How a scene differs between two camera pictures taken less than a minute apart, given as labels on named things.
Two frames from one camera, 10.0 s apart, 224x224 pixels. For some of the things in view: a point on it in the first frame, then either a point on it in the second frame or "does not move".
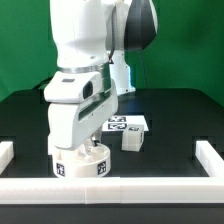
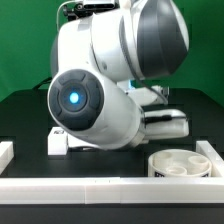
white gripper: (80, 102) -> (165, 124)
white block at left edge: (6, 154) does not move
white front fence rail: (112, 190) does not move
